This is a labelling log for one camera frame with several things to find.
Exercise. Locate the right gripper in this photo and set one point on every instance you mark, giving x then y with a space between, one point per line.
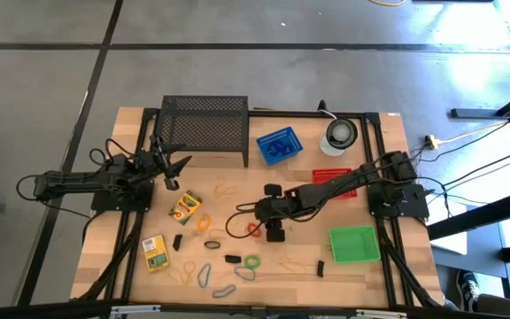
276 208

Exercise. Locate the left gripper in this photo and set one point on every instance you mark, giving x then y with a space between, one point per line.
159 164

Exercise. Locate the red coil wristband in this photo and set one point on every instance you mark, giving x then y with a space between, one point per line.
249 228

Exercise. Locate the yellow rubber band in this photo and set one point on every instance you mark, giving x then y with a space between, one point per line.
219 230
218 191
295 266
189 261

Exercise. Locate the yellow green crayon box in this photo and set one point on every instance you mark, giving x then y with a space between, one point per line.
185 207

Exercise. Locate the green coil wristband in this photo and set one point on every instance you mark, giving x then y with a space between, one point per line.
246 262

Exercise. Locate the black binder clip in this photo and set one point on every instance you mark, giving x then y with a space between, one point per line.
177 242
233 259
320 269

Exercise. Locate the orange coil wristband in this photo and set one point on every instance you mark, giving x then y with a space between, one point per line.
198 223

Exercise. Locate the dark coil wristband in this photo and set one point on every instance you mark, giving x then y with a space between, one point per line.
206 244

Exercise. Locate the blue rubber band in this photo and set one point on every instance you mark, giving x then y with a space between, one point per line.
214 293
236 270
198 279

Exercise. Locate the small yellow card box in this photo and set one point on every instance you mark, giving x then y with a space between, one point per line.
155 253

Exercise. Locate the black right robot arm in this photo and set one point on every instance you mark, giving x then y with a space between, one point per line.
326 190

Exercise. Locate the black desk leg bar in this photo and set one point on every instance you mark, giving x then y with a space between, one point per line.
476 113

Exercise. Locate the black mesh shelf riser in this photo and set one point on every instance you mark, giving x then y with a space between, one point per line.
202 128

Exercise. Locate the blue plastic basket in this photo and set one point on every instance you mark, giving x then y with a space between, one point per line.
264 144

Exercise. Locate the red plastic basket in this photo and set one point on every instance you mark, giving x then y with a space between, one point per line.
326 176

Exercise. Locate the green plastic basket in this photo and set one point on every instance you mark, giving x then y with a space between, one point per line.
354 244

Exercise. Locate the white cylinder with black rim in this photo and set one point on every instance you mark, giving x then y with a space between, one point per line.
341 133

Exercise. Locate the yellow power strip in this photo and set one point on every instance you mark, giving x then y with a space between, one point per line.
432 142

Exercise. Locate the black floor beam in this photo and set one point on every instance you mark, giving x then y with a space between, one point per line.
481 216

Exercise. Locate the person's shoe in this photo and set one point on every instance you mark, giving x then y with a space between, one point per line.
467 288

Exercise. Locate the person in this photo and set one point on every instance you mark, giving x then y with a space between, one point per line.
498 305

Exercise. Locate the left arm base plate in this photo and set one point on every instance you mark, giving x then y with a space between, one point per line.
104 204

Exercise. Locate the black aluminium table frame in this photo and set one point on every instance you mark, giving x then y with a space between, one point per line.
308 114

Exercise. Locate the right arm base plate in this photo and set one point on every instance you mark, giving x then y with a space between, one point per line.
414 208

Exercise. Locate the silver frame bracket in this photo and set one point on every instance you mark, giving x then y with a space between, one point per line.
135 308
381 313

